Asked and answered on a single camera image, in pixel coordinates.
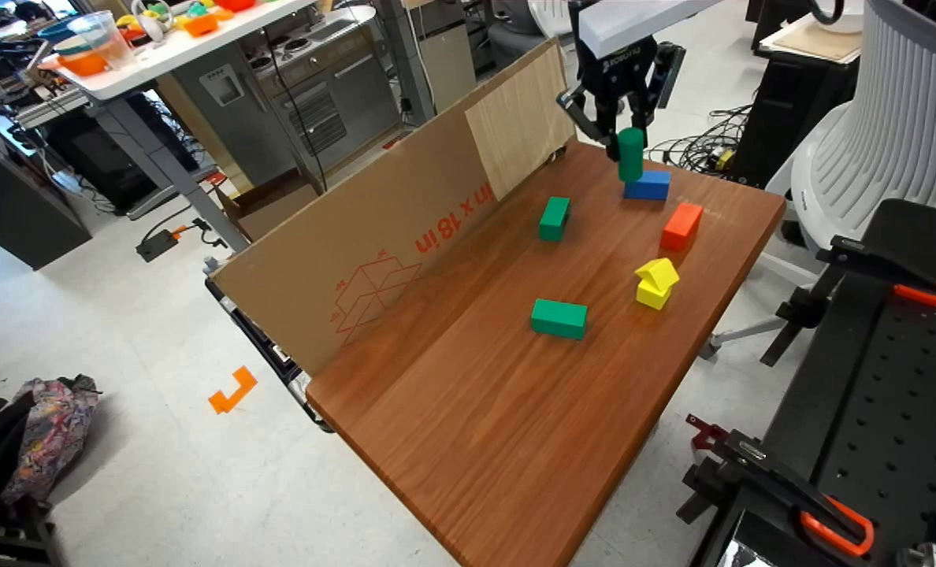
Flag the tangled floor cables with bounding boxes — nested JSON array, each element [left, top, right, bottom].
[[650, 102, 759, 177]]

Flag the green rectangular block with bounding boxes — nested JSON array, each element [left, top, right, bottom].
[[535, 191, 575, 246], [527, 295, 592, 344]]

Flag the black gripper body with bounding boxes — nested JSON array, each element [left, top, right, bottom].
[[556, 35, 691, 136]]

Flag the black stand with beige top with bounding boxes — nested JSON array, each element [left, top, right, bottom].
[[743, 0, 870, 195]]

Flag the white ribbed office chair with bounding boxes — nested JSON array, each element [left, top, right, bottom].
[[790, 0, 936, 251]]

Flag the orange floor bracket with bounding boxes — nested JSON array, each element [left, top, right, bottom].
[[204, 362, 261, 420]]

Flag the black perforated board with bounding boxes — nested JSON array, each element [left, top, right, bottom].
[[815, 303, 936, 521]]

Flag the orange rectangular block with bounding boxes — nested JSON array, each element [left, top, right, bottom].
[[660, 199, 708, 254]]

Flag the black low cabinet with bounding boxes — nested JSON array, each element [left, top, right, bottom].
[[0, 141, 96, 275]]

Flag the brown cardboard panel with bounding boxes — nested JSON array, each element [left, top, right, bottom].
[[212, 96, 504, 378]]

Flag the orange handled black clamp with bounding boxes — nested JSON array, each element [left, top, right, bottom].
[[815, 232, 936, 313], [685, 411, 879, 565]]

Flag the blue rectangular block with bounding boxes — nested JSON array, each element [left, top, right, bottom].
[[622, 167, 675, 208]]

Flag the black power brick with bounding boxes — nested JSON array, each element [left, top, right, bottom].
[[132, 220, 194, 269]]

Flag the clear plastic bowl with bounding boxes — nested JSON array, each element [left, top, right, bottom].
[[64, 9, 134, 80]]

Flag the grey metal cabinet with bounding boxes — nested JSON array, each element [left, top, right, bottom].
[[244, 3, 419, 199]]

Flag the green cylindrical block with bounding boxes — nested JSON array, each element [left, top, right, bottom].
[[614, 122, 650, 188]]

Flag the yellow house shaped block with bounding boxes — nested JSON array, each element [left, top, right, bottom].
[[634, 254, 685, 314]]

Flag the white folding table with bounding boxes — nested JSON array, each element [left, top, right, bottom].
[[38, 0, 317, 254]]

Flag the orange plastic tub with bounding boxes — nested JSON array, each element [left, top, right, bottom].
[[178, 9, 224, 41]]

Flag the plywood board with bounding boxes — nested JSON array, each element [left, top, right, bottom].
[[462, 36, 581, 204]]

